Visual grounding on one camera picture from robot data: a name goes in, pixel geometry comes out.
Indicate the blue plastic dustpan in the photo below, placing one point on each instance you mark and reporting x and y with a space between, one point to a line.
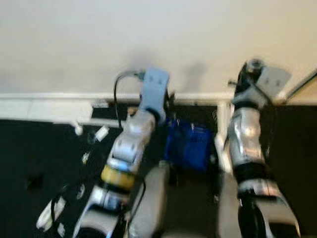
188 146

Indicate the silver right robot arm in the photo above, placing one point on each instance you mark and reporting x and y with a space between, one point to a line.
250 148

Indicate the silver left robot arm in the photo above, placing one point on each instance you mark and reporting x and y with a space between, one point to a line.
124 163

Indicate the black floor edge strip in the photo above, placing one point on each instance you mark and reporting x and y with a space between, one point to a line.
302 83

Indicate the small white card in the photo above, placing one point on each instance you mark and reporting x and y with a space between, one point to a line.
101 133

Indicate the small white plastic scrap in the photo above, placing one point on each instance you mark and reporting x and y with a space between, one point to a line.
78 130

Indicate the grey robot left leg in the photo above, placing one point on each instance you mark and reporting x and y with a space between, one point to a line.
151 203

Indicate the white baseboard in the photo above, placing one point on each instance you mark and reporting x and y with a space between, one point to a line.
44 106

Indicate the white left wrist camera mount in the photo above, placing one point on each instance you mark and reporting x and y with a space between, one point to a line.
154 89

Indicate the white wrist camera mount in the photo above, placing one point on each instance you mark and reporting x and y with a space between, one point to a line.
273 83
154 89

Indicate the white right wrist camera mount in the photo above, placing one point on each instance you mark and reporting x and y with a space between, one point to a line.
273 83

